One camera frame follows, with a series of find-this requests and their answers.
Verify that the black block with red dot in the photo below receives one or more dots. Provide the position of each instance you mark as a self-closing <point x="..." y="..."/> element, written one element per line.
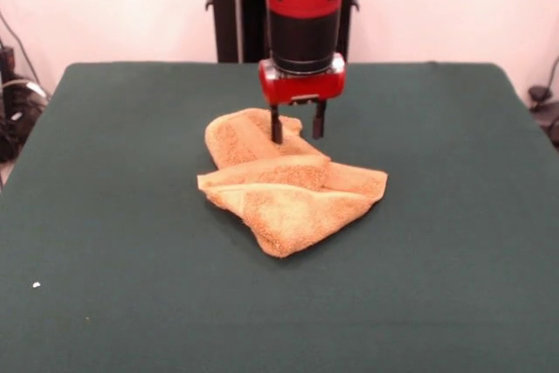
<point x="6" y="56"/>

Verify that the dark green table cloth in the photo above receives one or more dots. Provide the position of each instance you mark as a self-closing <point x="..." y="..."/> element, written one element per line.
<point x="109" y="172"/>

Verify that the black equipment base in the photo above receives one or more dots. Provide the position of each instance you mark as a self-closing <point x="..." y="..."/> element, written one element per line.
<point x="548" y="122"/>

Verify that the small white crumb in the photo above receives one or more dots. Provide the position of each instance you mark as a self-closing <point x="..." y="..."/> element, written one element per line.
<point x="36" y="285"/>

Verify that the dark grey round knob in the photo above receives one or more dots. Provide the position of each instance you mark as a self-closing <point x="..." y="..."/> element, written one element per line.
<point x="539" y="93"/>

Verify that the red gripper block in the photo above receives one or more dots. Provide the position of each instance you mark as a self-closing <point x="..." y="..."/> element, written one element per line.
<point x="305" y="87"/>

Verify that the black stand column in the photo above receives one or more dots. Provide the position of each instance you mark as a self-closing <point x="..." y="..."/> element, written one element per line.
<point x="225" y="19"/>

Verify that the tan terry towel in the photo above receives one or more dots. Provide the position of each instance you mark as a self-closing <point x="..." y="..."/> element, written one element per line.
<point x="284" y="211"/>

